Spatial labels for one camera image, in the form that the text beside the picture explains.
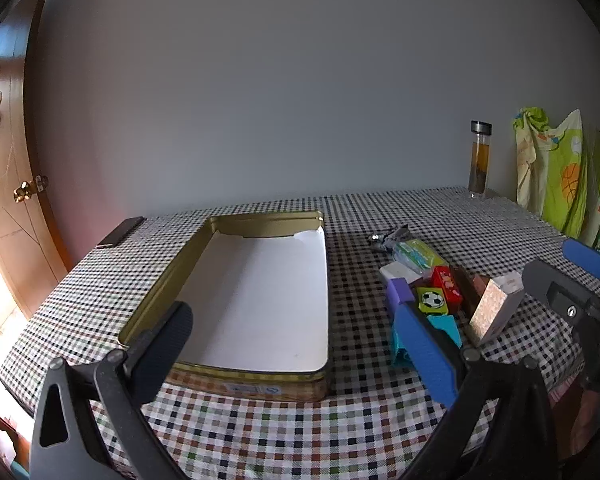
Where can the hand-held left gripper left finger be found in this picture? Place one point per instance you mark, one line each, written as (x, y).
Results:
(167, 345)

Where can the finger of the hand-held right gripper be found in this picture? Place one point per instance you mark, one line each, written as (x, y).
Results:
(587, 257)
(550, 282)

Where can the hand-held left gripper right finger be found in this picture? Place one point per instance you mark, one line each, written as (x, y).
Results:
(425, 355)

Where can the teal toy block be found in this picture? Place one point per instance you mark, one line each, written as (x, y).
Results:
(447, 327)

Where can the green soccer ball toy block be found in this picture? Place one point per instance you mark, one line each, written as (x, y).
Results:
(432, 300)

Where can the white box with patterned side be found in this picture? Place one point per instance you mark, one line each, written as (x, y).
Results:
(495, 310)

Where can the purple toy block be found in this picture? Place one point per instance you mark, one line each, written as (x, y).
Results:
(397, 292)

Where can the brown paper box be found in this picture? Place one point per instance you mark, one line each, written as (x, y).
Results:
(481, 285)

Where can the green dental floss pick box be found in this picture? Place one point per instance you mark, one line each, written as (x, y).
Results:
(417, 255)

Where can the gold tin box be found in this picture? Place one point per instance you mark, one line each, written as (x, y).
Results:
(260, 300)

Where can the silver packet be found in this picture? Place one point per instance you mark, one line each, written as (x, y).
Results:
(387, 237)

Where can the red toy block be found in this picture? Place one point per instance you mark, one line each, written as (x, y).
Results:
(447, 282)

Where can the dark brown wooden piece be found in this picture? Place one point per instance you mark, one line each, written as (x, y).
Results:
(464, 285)

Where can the green yellow printed cloth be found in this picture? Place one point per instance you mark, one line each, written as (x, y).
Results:
(560, 175)

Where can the white power bank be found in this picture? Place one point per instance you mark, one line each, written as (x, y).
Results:
(395, 272)

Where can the black phone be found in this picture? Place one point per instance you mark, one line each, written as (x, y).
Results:
(120, 232)

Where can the glass tea bottle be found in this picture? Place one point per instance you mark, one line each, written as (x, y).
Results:
(479, 165)

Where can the checkered tablecloth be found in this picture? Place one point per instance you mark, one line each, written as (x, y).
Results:
(280, 435)

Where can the wooden door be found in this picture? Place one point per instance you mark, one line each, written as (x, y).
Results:
(10, 185)

